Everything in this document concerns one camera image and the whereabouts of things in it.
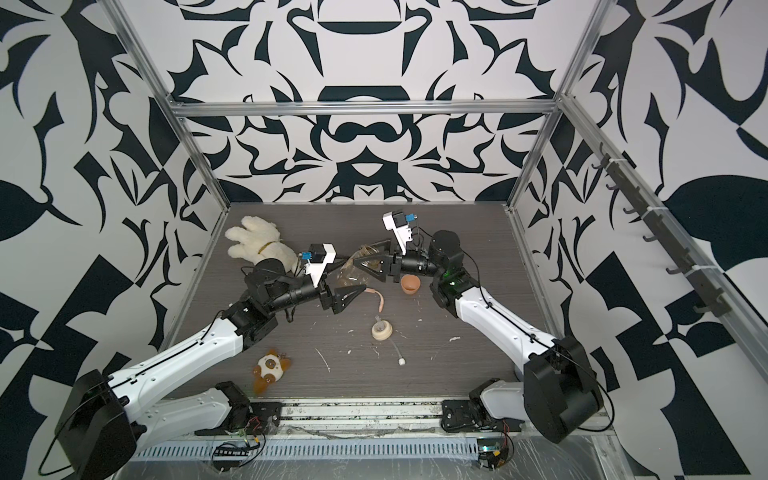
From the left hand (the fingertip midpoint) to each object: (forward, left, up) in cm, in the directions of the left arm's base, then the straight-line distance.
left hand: (354, 264), depth 69 cm
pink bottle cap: (+10, -16, -27) cm, 33 cm away
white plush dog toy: (+23, +32, -19) cm, 44 cm away
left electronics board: (-33, +32, -32) cm, 56 cm away
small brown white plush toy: (-15, +23, -26) cm, 38 cm away
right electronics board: (-35, -31, -29) cm, 55 cm away
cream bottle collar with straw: (-6, -6, -25) cm, 26 cm away
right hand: (-1, -1, +3) cm, 4 cm away
